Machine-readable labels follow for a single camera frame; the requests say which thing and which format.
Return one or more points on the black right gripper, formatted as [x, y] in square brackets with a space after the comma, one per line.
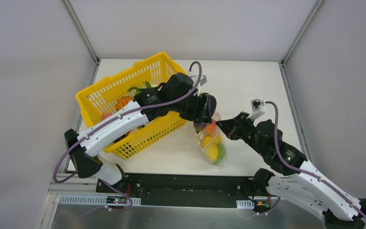
[238, 126]

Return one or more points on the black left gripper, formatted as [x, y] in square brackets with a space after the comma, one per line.
[204, 109]

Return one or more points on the orange toy peach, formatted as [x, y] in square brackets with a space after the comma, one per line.
[210, 129]

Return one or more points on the clear zip top bag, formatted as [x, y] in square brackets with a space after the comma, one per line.
[197, 139]

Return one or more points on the green toy pepper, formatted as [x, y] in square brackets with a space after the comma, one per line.
[221, 153]

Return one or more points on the yellow toy lemon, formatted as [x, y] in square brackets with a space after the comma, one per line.
[206, 141]

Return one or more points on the yellow plastic shopping basket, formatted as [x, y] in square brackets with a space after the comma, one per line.
[102, 97]

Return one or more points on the purple toy eggplant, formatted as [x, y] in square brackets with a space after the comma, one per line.
[206, 108]

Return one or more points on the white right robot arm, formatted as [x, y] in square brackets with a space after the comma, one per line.
[306, 187]

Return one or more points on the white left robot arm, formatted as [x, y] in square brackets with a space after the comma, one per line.
[179, 94]

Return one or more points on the orange toy pineapple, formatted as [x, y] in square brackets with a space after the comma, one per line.
[122, 102]

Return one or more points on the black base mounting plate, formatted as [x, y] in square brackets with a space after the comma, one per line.
[192, 190]

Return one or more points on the pink toy peach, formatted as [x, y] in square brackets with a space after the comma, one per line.
[106, 115]

